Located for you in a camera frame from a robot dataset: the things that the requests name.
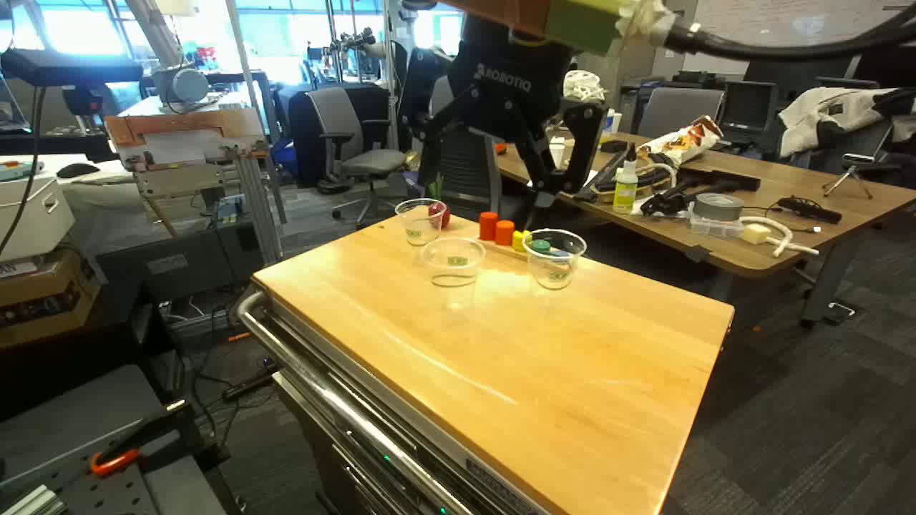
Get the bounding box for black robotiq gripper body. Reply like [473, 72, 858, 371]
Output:
[444, 13, 579, 132]

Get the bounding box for clear plastic cup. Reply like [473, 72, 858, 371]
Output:
[420, 238, 490, 294]
[520, 226, 589, 294]
[391, 193, 453, 252]

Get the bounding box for spray bottle yellow liquid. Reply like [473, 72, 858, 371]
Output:
[609, 158, 640, 213]

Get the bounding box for snack bag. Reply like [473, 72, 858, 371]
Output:
[634, 113, 726, 171]

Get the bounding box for red toy radish green leaves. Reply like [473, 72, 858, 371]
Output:
[418, 171, 454, 233]

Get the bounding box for black handheld tool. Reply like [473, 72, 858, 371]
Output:
[639, 166, 765, 216]

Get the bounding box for grey tape roll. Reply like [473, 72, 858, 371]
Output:
[689, 188, 747, 226]

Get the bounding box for grey office chair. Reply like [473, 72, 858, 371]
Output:
[304, 83, 415, 212]

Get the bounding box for small flat black tool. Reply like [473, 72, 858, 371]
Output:
[776, 192, 845, 229]

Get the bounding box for white cloth on chair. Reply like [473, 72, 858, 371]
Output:
[776, 83, 905, 161]

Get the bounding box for cluttered wooden office desk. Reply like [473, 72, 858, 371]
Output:
[491, 128, 916, 329]

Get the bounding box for steel tool cabinet cart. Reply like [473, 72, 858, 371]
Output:
[231, 284, 553, 515]

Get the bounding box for black computer mouse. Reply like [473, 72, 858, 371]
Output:
[55, 158, 103, 183]

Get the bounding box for white plastic box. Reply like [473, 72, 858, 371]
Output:
[0, 158, 78, 265]

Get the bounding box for brown cardboard box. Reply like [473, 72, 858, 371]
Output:
[0, 246, 106, 351]

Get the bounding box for black perforated breadboard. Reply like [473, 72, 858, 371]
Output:
[0, 361, 228, 515]

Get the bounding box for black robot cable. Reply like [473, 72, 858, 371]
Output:
[664, 0, 916, 66]

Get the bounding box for white cable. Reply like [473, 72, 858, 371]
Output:
[736, 212, 820, 259]

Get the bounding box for chrome cart handle bar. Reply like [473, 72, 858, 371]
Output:
[234, 288, 473, 515]

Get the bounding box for orange clamp handle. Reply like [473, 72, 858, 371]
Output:
[85, 442, 146, 480]

